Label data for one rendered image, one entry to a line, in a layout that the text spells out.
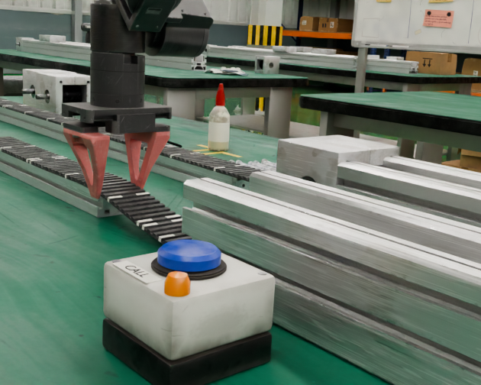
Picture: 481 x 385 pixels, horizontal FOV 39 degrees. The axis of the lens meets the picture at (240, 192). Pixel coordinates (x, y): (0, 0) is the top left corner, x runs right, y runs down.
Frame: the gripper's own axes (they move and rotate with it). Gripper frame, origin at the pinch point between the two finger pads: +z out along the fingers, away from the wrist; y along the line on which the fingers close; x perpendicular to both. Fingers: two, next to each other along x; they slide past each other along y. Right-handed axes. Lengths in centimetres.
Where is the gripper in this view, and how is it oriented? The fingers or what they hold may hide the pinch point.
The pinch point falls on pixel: (116, 187)
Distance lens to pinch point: 76.6
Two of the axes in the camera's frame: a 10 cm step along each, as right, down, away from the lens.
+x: -6.4, -2.1, 7.4
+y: 7.6, -1.1, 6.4
